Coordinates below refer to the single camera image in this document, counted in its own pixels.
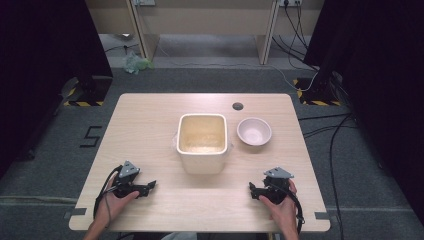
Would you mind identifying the black floor cables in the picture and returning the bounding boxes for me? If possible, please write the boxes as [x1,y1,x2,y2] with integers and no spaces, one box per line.
[297,112,359,240]

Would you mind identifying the white square container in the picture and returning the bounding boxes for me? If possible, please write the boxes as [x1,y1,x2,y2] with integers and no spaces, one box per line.
[175,113,232,176]

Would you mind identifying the hand-held gripper black cable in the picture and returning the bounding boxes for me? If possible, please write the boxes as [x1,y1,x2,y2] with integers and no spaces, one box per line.
[276,186,306,236]
[92,164,124,222]

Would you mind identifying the black cables from wall socket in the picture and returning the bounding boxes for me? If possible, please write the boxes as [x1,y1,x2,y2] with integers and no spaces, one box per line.
[271,2,319,72]

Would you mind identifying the person's right hand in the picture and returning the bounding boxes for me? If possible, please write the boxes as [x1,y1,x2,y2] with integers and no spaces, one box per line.
[258,179,299,232]

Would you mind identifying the left hand-held gripper black cable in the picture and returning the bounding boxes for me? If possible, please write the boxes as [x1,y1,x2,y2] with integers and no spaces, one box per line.
[92,164,124,222]

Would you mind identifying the light wooden desk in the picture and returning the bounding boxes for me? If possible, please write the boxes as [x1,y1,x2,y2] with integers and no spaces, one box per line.
[84,0,326,66]

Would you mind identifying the person's grey clothing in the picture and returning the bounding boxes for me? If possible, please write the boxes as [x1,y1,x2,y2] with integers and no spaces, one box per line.
[160,231,198,240]

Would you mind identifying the black curtain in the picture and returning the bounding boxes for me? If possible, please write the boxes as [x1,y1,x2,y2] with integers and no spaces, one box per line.
[0,0,114,179]
[302,0,424,228]

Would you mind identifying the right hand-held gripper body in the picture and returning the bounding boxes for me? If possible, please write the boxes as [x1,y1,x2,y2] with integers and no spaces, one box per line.
[261,166,296,205]

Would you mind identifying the stand base with striped tape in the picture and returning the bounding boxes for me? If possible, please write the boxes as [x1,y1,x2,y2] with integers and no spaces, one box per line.
[62,75,113,108]
[292,77,343,107]

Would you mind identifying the green plastic bag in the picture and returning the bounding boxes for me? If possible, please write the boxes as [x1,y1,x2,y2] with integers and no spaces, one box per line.
[122,52,156,76]

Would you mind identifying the white round bowl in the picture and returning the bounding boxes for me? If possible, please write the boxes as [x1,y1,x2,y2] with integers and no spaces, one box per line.
[236,116,273,147]

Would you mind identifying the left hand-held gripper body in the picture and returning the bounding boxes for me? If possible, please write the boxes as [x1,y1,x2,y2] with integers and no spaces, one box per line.
[111,160,151,200]

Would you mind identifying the person's left hand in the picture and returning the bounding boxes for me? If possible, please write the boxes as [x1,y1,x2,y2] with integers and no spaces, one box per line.
[95,175,141,228]

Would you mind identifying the right hand-held gripper black cable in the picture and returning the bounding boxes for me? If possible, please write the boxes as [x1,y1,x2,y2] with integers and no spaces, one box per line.
[276,186,306,236]

